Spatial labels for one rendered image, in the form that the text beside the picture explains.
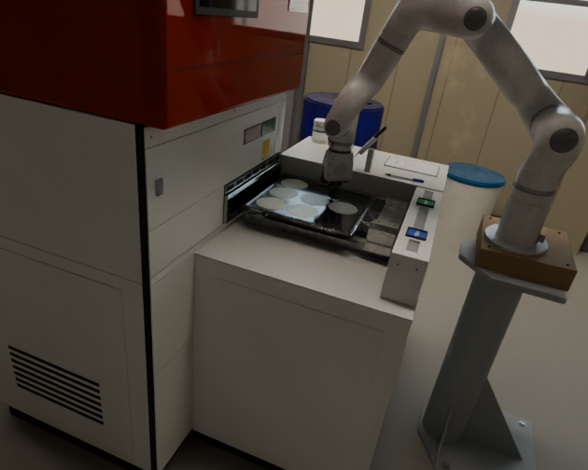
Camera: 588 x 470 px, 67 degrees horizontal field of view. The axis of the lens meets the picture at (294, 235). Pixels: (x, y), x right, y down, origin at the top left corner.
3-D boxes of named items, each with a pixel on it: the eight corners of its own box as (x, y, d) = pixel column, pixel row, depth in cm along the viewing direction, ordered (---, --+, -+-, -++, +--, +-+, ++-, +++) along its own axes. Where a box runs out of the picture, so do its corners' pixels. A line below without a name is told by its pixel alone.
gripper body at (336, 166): (331, 149, 141) (326, 183, 146) (359, 149, 144) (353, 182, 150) (321, 143, 147) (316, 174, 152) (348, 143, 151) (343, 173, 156)
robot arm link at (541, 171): (552, 184, 138) (581, 106, 126) (565, 207, 122) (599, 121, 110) (510, 177, 140) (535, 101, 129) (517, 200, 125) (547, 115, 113)
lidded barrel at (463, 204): (476, 232, 367) (497, 168, 341) (488, 259, 326) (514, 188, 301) (420, 222, 372) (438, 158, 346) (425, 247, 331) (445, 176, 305)
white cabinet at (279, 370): (190, 445, 164) (193, 255, 127) (286, 307, 246) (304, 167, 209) (358, 518, 147) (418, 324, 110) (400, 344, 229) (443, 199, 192)
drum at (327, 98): (368, 206, 389) (391, 99, 347) (354, 234, 337) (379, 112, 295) (302, 191, 404) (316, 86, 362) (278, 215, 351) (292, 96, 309)
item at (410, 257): (380, 297, 118) (391, 252, 111) (407, 221, 165) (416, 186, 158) (415, 308, 115) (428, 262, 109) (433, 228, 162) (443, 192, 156)
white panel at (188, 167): (142, 284, 111) (134, 125, 92) (271, 186, 180) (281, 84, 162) (152, 287, 110) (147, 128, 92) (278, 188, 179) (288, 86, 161)
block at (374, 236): (365, 241, 133) (367, 231, 132) (368, 236, 136) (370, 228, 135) (392, 247, 131) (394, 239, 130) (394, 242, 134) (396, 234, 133)
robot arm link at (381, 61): (396, 53, 117) (338, 146, 134) (407, 51, 131) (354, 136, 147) (368, 34, 119) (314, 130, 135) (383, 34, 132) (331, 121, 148)
